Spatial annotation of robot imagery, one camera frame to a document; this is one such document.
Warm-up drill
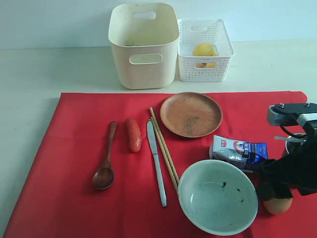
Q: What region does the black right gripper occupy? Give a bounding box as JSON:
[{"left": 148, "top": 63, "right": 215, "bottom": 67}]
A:
[{"left": 257, "top": 143, "right": 317, "bottom": 200}]

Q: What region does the brown egg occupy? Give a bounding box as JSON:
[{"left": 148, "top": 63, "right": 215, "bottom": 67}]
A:
[{"left": 263, "top": 198, "right": 293, "bottom": 215}]

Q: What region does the stainless steel cup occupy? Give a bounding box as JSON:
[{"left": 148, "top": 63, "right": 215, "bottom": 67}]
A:
[{"left": 283, "top": 133, "right": 307, "bottom": 156}]

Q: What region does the orange cheese wedge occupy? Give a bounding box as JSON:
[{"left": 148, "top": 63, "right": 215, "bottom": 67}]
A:
[{"left": 206, "top": 53, "right": 218, "bottom": 68}]

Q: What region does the red salmon sushi piece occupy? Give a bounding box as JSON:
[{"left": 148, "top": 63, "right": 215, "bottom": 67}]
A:
[{"left": 125, "top": 118, "right": 142, "bottom": 152}]

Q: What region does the yellow lemon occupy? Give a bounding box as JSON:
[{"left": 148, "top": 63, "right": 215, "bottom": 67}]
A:
[{"left": 193, "top": 43, "right": 214, "bottom": 57}]

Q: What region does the orange fried food piece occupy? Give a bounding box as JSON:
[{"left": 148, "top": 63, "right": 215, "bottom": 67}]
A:
[{"left": 195, "top": 63, "right": 207, "bottom": 68}]

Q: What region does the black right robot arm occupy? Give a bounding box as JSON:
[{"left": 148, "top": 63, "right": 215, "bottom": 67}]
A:
[{"left": 257, "top": 120, "right": 317, "bottom": 201}]

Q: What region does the blue white milk carton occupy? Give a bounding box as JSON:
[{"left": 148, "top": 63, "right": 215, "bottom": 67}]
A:
[{"left": 209, "top": 135, "right": 268, "bottom": 173}]

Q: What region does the pale green ceramic bowl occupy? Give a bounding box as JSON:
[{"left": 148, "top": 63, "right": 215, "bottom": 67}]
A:
[{"left": 178, "top": 160, "right": 259, "bottom": 236}]

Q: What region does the right wooden chopstick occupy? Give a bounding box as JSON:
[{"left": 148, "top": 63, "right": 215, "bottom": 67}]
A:
[{"left": 149, "top": 107, "right": 180, "bottom": 185}]

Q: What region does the brown wooden plate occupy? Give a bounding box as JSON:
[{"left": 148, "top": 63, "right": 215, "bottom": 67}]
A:
[{"left": 160, "top": 92, "right": 223, "bottom": 138}]

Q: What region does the stainless steel table knife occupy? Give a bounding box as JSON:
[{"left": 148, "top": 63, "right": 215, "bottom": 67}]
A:
[{"left": 147, "top": 119, "right": 167, "bottom": 207}]

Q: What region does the red tablecloth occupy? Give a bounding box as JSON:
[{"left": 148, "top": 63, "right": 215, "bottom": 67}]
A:
[{"left": 3, "top": 91, "right": 317, "bottom": 238}]

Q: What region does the brown wooden spoon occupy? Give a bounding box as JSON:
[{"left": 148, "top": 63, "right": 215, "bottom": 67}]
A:
[{"left": 92, "top": 121, "right": 117, "bottom": 190}]

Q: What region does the white lattice plastic basket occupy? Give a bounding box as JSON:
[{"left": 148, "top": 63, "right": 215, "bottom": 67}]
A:
[{"left": 178, "top": 19, "right": 234, "bottom": 82}]

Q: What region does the cream plastic bin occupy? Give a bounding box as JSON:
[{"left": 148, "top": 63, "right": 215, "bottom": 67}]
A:
[{"left": 108, "top": 2, "right": 179, "bottom": 89}]

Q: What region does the black cable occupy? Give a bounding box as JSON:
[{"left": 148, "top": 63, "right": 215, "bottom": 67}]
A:
[{"left": 279, "top": 122, "right": 310, "bottom": 143}]

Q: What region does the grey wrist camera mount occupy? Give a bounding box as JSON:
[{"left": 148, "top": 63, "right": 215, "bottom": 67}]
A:
[{"left": 266, "top": 103, "right": 317, "bottom": 128}]

